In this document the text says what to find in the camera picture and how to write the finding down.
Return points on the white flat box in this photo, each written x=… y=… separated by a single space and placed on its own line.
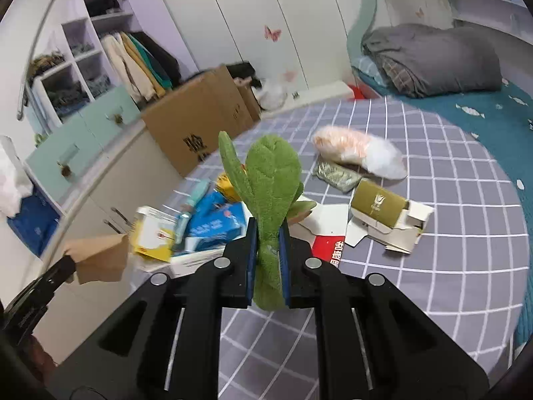
x=195 y=262

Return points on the camouflage cloth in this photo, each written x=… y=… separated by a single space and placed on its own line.
x=46 y=64

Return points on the blue crumpled packet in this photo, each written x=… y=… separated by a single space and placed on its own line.
x=212 y=202

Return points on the pink butterfly sticker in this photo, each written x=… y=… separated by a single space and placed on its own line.
x=272 y=33

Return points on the olive green carton box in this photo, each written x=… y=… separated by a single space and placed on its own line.
x=410 y=225

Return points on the lilac wall shelf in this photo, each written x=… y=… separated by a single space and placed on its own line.
x=487 y=8

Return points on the yellow hanging garment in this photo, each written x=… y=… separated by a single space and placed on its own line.
x=139 y=62

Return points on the light teal bed headboard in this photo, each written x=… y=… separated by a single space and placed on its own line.
x=360 y=16

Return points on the black cloth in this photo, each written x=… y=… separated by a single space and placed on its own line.
x=243 y=73

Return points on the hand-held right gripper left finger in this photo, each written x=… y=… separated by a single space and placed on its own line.
x=252 y=266

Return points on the orange white plush toy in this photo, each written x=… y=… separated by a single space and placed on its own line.
x=358 y=146

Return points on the grey folded blanket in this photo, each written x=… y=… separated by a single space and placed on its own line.
x=433 y=58

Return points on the pine cone drawer knob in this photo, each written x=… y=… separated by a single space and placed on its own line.
x=118 y=118
x=65 y=171

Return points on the white cardboard piece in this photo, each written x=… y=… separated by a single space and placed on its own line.
x=329 y=218

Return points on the green plush leaf toy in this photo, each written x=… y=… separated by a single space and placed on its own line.
x=270 y=175

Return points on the blue white box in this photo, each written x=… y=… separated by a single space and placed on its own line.
x=216 y=227

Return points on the green hanging garment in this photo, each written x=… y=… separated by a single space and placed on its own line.
x=148 y=56

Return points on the yellow white box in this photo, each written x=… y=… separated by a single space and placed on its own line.
x=152 y=233

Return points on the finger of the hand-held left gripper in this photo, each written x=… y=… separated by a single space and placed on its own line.
x=61 y=273

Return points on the teal tube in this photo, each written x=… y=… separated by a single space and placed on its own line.
x=193 y=200

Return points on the black hanging garment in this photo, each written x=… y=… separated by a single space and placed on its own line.
x=160 y=52

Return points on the blue tissue pack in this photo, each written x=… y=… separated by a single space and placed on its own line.
x=31 y=221

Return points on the red white box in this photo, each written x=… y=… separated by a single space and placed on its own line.
x=329 y=252

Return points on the black folded clothes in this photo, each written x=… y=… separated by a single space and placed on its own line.
x=104 y=4

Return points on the lilac open shelf unit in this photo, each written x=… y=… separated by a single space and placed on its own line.
x=75 y=29

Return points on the curved metal rail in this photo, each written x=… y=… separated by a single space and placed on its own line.
x=19 y=106

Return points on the pale butterfly sticker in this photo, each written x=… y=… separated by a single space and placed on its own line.
x=289 y=76

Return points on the red storage box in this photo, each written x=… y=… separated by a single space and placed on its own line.
x=362 y=91

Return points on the grey checked tablecloth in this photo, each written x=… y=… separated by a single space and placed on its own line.
x=416 y=283

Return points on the cream hanging garment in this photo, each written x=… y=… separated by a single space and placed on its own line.
x=120 y=66

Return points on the teal drawer unit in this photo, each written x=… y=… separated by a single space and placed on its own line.
x=87 y=141

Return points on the white cabinet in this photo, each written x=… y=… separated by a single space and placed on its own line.
x=137 y=166

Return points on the olive gold carton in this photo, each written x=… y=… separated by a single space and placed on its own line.
x=374 y=202

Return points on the large brown cardboard box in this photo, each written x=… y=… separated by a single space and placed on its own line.
x=195 y=121

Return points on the crumpled white plastic bag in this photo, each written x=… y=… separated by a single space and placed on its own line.
x=272 y=93

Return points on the green grey foil packet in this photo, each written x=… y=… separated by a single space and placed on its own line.
x=335 y=175

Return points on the white wardrobe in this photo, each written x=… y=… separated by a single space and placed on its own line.
x=250 y=8

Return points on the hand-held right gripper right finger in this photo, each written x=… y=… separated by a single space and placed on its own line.
x=284 y=266

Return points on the brown paper piece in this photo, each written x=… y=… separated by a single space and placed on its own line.
x=102 y=258

